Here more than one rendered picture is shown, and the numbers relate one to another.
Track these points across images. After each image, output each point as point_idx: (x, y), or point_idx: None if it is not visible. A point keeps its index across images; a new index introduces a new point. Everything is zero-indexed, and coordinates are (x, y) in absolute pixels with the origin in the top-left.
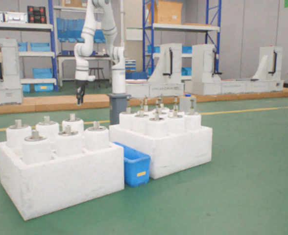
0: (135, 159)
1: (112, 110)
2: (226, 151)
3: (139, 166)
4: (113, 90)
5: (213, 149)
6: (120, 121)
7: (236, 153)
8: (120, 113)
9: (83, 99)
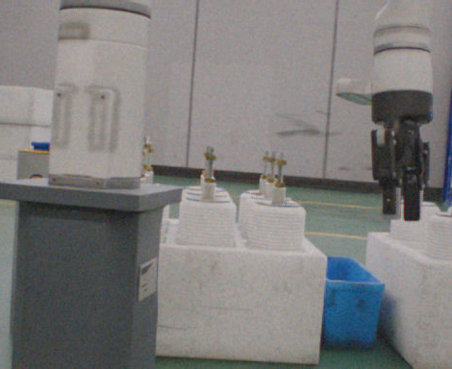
0: (341, 257)
1: (157, 293)
2: (1, 298)
3: (331, 272)
4: (141, 161)
5: (6, 307)
6: (303, 232)
7: (1, 292)
8: (301, 209)
9: (382, 201)
